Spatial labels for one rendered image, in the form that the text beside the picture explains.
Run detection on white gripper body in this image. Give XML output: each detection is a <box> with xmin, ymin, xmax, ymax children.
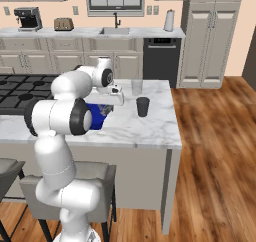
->
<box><xmin>88</xmin><ymin>90</ymin><xmax>126</xmax><ymax>107</ymax></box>

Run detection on clear glass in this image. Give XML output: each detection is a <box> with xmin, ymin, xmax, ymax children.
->
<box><xmin>130</xmin><ymin>78</ymin><xmax>144</xmax><ymax>97</ymax></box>

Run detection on black cup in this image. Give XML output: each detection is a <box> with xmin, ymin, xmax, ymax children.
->
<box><xmin>135</xmin><ymin>97</ymin><xmax>151</xmax><ymax>118</ymax></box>

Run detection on beige base cupboards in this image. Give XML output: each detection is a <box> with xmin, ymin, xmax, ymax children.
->
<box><xmin>0</xmin><ymin>36</ymin><xmax>145</xmax><ymax>81</ymax></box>

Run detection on black dishwasher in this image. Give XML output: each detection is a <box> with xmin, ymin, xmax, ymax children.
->
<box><xmin>142</xmin><ymin>37</ymin><xmax>183</xmax><ymax>89</ymax></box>

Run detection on steel sink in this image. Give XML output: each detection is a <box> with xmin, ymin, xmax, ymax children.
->
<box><xmin>98</xmin><ymin>26</ymin><xmax>131</xmax><ymax>37</ymax></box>

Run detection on black tap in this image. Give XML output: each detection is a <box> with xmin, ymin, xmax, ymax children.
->
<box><xmin>112</xmin><ymin>12</ymin><xmax>122</xmax><ymax>29</ymax></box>

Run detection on kitchen island cabinet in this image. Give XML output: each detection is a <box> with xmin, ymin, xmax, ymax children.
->
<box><xmin>0</xmin><ymin>141</ymin><xmax>183</xmax><ymax>236</ymax></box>

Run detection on grey bar stool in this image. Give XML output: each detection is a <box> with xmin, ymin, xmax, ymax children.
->
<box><xmin>18</xmin><ymin>160</ymin><xmax>118</xmax><ymax>242</ymax></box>
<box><xmin>0</xmin><ymin>158</ymin><xmax>27</xmax><ymax>242</ymax></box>

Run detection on brown toaster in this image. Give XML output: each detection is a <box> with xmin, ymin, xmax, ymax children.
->
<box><xmin>53</xmin><ymin>17</ymin><xmax>75</xmax><ymax>32</ymax></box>

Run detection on black hob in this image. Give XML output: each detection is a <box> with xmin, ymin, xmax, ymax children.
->
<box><xmin>0</xmin><ymin>73</ymin><xmax>68</xmax><ymax>116</ymax></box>

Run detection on white paper towel roll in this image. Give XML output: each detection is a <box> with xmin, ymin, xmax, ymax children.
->
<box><xmin>162</xmin><ymin>8</ymin><xmax>176</xmax><ymax>33</ymax></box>

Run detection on black coffee machine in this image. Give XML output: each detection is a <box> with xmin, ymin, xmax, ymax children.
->
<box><xmin>13</xmin><ymin>6</ymin><xmax>44</xmax><ymax>33</ymax></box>

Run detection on tall beige cupboard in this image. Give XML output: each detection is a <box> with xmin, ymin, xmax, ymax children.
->
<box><xmin>177</xmin><ymin>0</ymin><xmax>246</xmax><ymax>90</ymax></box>

